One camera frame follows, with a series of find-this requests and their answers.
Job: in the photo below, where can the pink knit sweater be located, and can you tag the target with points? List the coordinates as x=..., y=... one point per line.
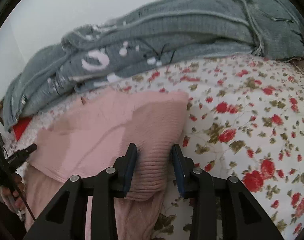
x=92, y=134

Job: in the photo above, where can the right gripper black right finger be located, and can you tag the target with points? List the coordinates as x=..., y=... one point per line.
x=242, y=215

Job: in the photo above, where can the person's left hand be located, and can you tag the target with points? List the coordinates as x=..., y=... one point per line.
x=12, y=199

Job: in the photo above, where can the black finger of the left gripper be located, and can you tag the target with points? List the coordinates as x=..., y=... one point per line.
x=19, y=157

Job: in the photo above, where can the grey floral quilt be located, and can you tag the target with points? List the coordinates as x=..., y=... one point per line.
x=154, y=35

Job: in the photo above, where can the red cloth under quilt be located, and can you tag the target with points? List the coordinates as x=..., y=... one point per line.
x=20, y=127

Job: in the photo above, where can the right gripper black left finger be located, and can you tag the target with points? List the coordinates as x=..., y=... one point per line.
x=65, y=215

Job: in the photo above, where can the floral rose bed sheet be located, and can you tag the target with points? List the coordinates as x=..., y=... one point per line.
x=245, y=118

